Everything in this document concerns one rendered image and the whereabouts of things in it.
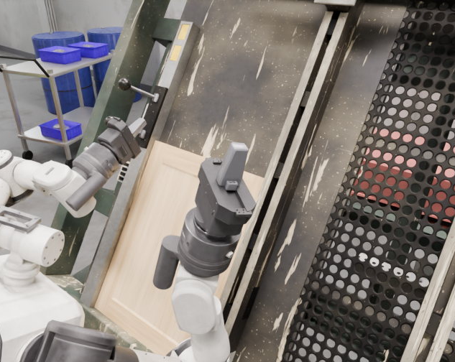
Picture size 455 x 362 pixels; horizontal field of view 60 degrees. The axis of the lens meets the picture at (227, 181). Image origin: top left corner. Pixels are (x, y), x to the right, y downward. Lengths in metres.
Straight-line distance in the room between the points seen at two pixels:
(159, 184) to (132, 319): 0.41
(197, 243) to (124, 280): 0.74
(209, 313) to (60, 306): 0.27
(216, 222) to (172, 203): 0.66
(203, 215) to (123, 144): 0.49
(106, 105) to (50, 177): 0.54
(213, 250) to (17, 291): 0.38
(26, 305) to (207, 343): 0.31
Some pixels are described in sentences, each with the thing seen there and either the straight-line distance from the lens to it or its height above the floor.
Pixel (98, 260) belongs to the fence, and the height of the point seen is 1.02.
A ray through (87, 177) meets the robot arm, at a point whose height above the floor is 1.42.
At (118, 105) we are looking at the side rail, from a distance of 1.47.
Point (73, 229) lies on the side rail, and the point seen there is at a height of 1.02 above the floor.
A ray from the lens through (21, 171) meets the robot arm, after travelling 1.12.
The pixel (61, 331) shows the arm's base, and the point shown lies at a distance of 0.67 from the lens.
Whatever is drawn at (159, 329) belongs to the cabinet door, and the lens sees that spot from 1.21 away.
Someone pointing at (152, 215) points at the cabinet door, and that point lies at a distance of 1.23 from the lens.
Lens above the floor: 1.85
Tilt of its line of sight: 29 degrees down
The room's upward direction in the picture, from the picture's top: straight up
